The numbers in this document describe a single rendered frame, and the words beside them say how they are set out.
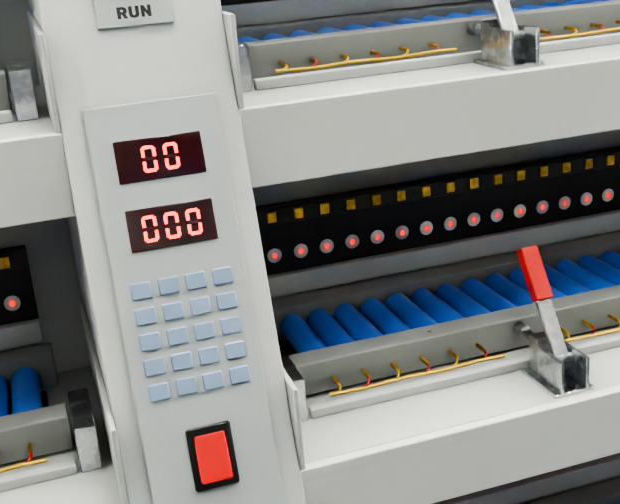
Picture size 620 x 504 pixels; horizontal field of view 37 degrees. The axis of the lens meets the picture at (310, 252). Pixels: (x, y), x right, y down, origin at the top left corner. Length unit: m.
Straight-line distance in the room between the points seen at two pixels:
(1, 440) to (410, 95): 0.31
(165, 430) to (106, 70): 0.19
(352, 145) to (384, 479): 0.19
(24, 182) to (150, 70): 0.09
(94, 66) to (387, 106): 0.16
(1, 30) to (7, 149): 0.22
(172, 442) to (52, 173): 0.15
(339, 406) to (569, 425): 0.14
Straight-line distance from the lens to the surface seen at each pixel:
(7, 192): 0.50
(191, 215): 0.49
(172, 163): 0.49
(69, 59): 0.50
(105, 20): 0.50
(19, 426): 0.56
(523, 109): 0.57
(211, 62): 0.50
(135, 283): 0.48
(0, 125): 0.54
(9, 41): 0.70
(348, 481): 0.53
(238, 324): 0.49
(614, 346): 0.65
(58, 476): 0.55
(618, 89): 0.61
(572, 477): 0.80
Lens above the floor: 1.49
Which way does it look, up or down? 3 degrees down
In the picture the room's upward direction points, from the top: 9 degrees counter-clockwise
